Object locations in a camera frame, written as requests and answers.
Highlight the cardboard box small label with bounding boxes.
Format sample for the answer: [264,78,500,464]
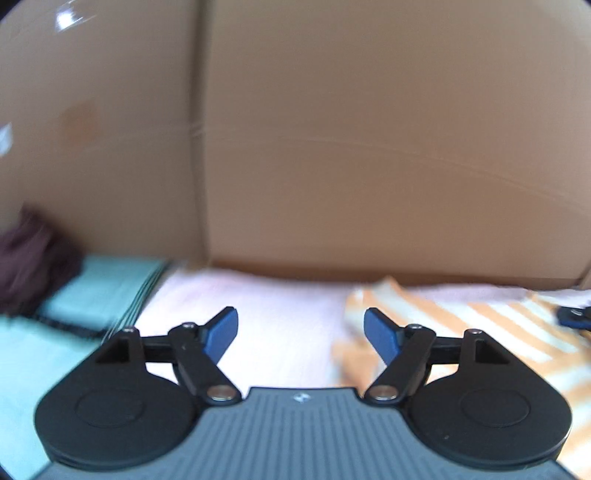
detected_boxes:
[0,0,208,261]

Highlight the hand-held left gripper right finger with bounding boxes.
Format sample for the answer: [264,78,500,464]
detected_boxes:
[364,308,506,407]

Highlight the teal sheet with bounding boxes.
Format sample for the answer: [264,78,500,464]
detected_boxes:
[0,256,171,480]

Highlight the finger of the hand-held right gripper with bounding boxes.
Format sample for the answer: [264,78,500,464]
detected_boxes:
[556,305,591,329]

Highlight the pink fleece blanket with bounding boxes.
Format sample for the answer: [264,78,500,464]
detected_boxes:
[134,268,591,388]

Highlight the orange striped garment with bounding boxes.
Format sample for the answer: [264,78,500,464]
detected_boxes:
[332,277,591,480]

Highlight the large cardboard box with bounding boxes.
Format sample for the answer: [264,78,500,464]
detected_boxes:
[203,0,591,291]

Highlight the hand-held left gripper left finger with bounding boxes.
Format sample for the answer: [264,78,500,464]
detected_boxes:
[95,305,241,407]

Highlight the dark brown garment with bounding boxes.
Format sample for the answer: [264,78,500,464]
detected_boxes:
[0,205,84,317]

